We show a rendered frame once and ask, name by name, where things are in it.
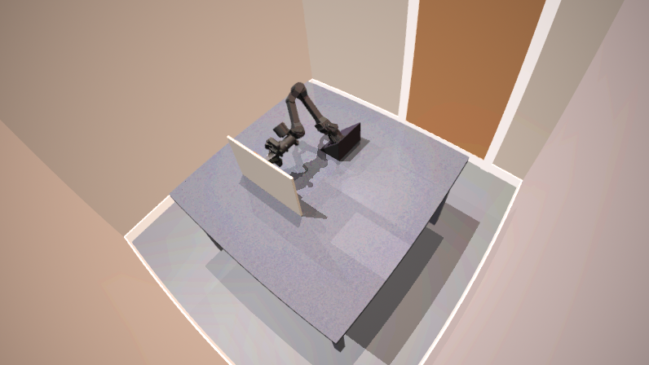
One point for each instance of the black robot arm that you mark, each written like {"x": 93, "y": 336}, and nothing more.
{"x": 323, "y": 125}

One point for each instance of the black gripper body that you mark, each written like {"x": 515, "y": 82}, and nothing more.
{"x": 280, "y": 147}

